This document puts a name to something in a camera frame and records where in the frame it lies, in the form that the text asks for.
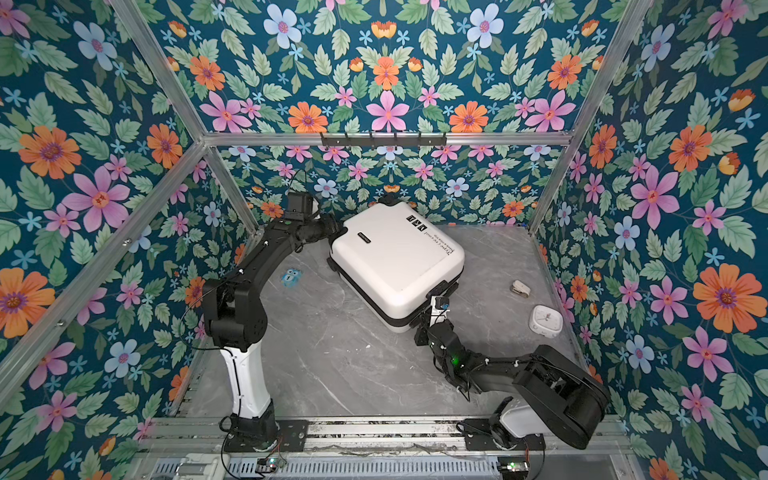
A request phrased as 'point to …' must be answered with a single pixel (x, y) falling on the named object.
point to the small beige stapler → (520, 288)
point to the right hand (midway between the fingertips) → (420, 314)
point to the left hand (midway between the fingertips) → (340, 216)
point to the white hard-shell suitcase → (392, 259)
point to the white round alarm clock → (545, 321)
